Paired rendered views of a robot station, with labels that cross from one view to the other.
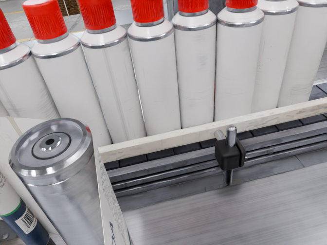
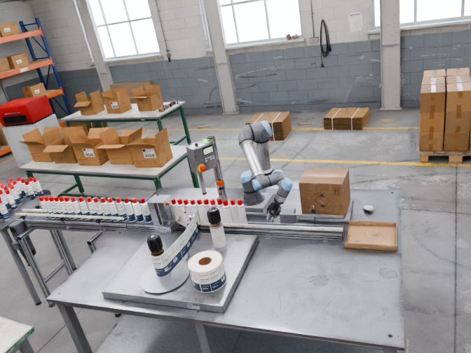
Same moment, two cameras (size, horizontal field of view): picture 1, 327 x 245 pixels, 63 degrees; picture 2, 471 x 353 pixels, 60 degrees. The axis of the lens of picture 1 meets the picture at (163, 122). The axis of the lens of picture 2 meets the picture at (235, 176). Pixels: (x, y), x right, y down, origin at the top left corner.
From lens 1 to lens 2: 2.66 m
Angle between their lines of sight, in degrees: 30
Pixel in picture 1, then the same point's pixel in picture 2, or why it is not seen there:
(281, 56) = (234, 213)
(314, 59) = (241, 216)
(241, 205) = not seen: hidden behind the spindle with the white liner
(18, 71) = (194, 207)
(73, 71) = (201, 209)
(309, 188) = (228, 236)
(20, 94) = (193, 210)
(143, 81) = not seen: hidden behind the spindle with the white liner
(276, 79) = (235, 218)
